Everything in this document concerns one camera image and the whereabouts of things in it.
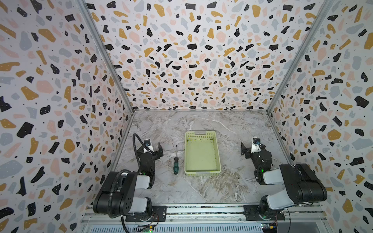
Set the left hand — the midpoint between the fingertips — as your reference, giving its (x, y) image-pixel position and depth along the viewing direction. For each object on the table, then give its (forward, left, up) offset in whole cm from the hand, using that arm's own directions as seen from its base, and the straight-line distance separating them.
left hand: (150, 142), depth 87 cm
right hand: (+1, -60, -1) cm, 60 cm away
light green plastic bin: (-4, -31, -13) cm, 34 cm away
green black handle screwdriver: (-9, -15, -11) cm, 20 cm away
